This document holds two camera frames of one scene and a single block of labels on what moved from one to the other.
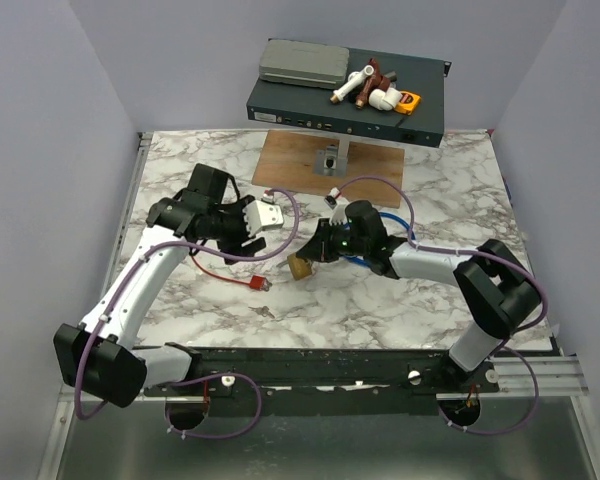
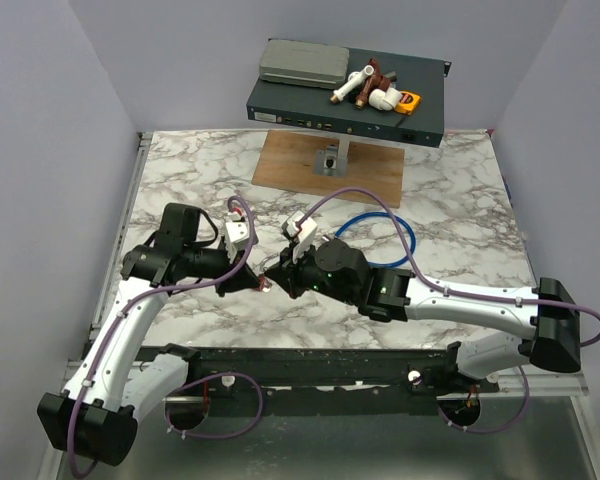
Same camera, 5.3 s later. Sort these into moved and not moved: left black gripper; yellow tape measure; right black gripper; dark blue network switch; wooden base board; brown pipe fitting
Moved: right black gripper; left black gripper
Not moved: wooden base board; dark blue network switch; brown pipe fitting; yellow tape measure
